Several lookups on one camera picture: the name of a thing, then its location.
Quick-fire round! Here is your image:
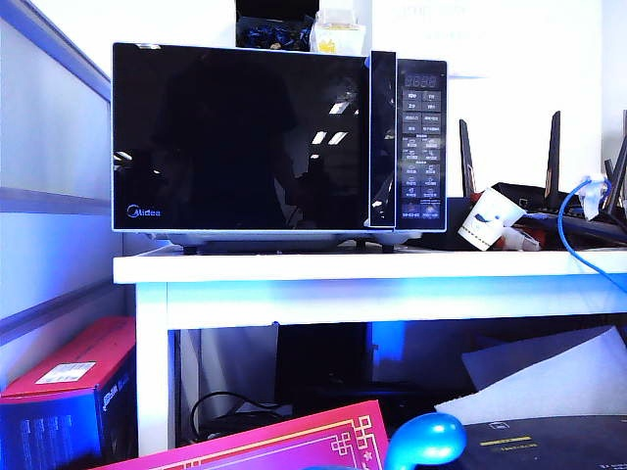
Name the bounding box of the black box under table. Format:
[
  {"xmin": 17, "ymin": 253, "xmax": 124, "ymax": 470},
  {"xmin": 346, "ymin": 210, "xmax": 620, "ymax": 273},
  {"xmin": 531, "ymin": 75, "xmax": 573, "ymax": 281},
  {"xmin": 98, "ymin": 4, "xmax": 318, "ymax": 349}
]
[{"xmin": 273, "ymin": 321, "xmax": 442, "ymax": 427}]

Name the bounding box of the glossy blue rounded object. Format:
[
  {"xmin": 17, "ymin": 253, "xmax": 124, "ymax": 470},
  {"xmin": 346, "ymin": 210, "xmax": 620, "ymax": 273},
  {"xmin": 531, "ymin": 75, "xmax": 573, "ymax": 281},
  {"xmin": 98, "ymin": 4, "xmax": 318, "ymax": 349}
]
[{"xmin": 383, "ymin": 411, "xmax": 468, "ymax": 470}]

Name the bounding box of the black glass microwave door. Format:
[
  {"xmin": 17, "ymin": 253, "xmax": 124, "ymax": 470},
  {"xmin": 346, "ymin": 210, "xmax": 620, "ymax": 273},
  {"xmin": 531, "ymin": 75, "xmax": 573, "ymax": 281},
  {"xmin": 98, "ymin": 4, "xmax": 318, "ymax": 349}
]
[{"xmin": 111, "ymin": 41, "xmax": 398, "ymax": 232}]

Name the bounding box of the white paper cup blue print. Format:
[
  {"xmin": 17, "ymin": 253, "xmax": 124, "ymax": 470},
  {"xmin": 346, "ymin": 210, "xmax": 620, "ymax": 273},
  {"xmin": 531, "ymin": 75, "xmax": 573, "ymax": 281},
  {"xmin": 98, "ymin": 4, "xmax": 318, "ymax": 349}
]
[{"xmin": 458, "ymin": 186, "xmax": 524, "ymax": 252}]

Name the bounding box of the blue network cable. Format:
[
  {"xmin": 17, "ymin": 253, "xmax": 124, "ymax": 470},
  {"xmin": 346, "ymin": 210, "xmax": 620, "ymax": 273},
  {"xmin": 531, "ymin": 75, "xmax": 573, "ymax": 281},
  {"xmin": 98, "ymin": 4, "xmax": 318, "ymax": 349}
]
[{"xmin": 556, "ymin": 176, "xmax": 627, "ymax": 296}]

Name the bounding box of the red and white small packet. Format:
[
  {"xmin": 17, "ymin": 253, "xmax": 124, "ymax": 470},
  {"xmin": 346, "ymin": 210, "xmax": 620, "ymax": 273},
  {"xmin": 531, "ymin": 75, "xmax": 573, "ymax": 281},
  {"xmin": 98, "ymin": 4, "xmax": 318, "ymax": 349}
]
[{"xmin": 498, "ymin": 225, "xmax": 546, "ymax": 251}]

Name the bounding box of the grey partition frame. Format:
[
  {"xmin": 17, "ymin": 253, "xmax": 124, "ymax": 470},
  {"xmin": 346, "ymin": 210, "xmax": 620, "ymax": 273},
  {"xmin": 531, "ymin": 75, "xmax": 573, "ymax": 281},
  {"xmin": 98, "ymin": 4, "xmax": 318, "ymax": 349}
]
[{"xmin": 0, "ymin": 0, "xmax": 134, "ymax": 344}]

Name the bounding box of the white cable tag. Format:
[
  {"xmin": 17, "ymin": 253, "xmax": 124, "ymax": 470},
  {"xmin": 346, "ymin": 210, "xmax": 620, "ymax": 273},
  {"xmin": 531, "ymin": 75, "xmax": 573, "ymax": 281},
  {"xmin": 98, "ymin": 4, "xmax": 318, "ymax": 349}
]
[{"xmin": 579, "ymin": 174, "xmax": 611, "ymax": 220}]

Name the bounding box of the black power cable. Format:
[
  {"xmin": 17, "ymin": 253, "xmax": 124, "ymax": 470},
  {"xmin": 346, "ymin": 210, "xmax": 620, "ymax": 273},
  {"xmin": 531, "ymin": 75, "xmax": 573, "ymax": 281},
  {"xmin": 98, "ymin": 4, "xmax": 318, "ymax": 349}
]
[{"xmin": 188, "ymin": 390, "xmax": 296, "ymax": 442}]

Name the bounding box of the red and blue cardboard box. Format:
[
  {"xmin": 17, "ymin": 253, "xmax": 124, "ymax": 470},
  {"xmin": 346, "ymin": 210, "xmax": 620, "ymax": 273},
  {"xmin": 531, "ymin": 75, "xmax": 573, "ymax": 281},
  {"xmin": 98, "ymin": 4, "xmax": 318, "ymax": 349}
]
[{"xmin": 0, "ymin": 315, "xmax": 139, "ymax": 470}]

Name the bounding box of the pink gift box gold pattern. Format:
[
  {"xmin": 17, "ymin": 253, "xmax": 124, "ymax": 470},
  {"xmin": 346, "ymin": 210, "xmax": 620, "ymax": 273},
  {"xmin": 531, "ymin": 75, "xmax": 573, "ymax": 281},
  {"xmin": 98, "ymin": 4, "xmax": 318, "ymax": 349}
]
[{"xmin": 90, "ymin": 399, "xmax": 392, "ymax": 470}]

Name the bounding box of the black router with antennas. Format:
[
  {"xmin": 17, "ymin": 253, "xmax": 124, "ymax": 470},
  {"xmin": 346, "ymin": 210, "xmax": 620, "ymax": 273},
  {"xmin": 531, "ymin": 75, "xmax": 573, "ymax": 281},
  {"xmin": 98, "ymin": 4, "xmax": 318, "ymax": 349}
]
[{"xmin": 458, "ymin": 110, "xmax": 627, "ymax": 249}]

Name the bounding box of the black shredder with yellow label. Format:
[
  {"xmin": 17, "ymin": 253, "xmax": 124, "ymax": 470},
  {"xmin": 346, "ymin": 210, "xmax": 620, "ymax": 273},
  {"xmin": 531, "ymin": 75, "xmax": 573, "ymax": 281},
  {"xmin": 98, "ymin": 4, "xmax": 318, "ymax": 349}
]
[{"xmin": 453, "ymin": 414, "xmax": 627, "ymax": 470}]

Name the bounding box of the white paper sheet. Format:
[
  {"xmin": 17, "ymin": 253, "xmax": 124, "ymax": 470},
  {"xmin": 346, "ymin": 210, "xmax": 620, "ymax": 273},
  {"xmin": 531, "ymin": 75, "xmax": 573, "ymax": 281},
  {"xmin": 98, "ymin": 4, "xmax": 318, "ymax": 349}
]
[{"xmin": 434, "ymin": 324, "xmax": 627, "ymax": 427}]

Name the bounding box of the clear bag of blue candies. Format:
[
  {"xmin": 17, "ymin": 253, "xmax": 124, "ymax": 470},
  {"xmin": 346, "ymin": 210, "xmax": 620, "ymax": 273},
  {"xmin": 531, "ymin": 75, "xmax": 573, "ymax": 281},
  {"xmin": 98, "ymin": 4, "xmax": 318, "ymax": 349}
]
[{"xmin": 235, "ymin": 14, "xmax": 314, "ymax": 50}]

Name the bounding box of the black Midea microwave oven body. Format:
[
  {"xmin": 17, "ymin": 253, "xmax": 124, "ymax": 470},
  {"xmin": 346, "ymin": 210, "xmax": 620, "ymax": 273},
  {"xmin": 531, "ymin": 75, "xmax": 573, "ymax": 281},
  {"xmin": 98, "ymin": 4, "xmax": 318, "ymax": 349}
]
[{"xmin": 144, "ymin": 57, "xmax": 449, "ymax": 255}]

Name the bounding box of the white snack box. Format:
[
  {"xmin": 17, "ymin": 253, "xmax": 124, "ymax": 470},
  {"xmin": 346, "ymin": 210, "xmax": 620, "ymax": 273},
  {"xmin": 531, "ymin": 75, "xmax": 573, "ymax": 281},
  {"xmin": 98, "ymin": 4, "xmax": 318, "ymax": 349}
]
[{"xmin": 309, "ymin": 8, "xmax": 370, "ymax": 54}]

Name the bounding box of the white table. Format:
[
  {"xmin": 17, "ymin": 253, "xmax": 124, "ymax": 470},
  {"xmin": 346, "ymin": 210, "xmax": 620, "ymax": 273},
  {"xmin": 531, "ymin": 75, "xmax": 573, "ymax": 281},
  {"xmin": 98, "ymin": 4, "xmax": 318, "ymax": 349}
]
[{"xmin": 112, "ymin": 248, "xmax": 627, "ymax": 456}]

